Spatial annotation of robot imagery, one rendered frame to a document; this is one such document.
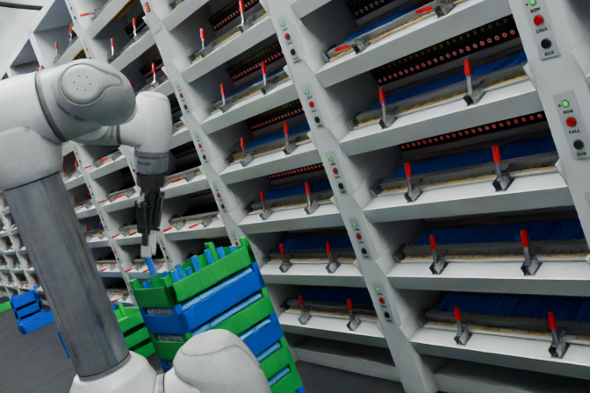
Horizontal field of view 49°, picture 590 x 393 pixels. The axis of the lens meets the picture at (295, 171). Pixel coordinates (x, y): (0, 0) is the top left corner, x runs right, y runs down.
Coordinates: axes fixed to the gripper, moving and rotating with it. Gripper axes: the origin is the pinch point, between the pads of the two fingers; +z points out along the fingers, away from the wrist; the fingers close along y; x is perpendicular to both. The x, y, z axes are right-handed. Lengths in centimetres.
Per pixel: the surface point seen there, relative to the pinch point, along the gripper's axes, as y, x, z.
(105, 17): -83, -64, -61
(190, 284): 2.1, 13.9, 8.7
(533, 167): 15, 94, -36
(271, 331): -14.7, 32.7, 26.0
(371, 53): 4, 57, -56
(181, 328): 7.6, 14.0, 19.0
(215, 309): -1.7, 19.8, 16.2
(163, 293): 6.6, 8.2, 10.5
